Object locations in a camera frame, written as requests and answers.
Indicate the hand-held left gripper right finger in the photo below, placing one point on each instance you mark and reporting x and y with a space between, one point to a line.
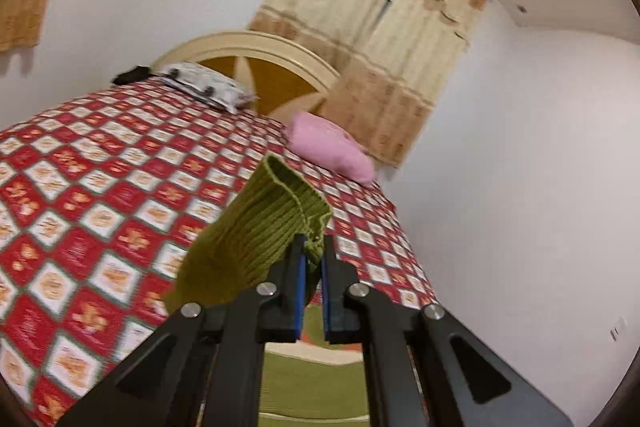
328 294

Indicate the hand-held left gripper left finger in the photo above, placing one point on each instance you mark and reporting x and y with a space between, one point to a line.
299 289

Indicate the green knitted sweater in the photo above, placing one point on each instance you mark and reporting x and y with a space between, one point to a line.
250 232

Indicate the pink pillow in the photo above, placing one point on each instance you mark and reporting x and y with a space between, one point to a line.
325 147

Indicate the cream wooden bed headboard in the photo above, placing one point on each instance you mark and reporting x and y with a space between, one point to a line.
280 92

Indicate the white patterned pillow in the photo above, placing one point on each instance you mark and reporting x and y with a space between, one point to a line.
210 84

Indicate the red checkered printed blanket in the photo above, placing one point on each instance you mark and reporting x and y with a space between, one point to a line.
100 187

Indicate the dark cloth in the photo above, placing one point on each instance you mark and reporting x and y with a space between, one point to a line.
131 75

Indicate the white wall socket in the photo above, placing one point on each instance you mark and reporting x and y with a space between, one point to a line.
618 328

